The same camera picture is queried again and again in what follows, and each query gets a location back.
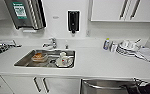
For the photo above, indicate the blue-label dish soap bottle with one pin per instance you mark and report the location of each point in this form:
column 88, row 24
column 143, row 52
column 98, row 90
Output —
column 106, row 44

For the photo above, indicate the stainless steel dishwasher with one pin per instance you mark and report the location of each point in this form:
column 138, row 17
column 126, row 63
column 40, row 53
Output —
column 104, row 87

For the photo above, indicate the steel paper towel dispenser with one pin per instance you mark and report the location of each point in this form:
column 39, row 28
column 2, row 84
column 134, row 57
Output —
column 24, row 13

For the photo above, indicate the dish drying rack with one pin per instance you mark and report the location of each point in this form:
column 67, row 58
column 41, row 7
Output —
column 2, row 47

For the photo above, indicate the chrome sink faucet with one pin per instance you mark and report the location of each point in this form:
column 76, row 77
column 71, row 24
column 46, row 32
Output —
column 51, row 43

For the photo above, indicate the steel sink basin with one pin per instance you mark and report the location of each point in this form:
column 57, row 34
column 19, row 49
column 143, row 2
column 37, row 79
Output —
column 24, row 61

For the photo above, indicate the orange bowl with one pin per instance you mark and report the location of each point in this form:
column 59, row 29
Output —
column 38, row 57

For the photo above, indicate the white mug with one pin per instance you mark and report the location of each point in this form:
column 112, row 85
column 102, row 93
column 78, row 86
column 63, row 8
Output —
column 63, row 60

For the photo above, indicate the white two-door base cabinet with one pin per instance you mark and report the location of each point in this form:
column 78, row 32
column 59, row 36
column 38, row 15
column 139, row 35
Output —
column 41, row 86

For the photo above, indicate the stack of white plates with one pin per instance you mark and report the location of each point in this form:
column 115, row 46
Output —
column 127, row 48

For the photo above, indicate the black wall soap dispenser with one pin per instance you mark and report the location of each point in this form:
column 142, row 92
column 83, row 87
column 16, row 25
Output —
column 73, row 21

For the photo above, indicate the small chrome sink knob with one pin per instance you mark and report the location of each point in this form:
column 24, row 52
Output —
column 66, row 46

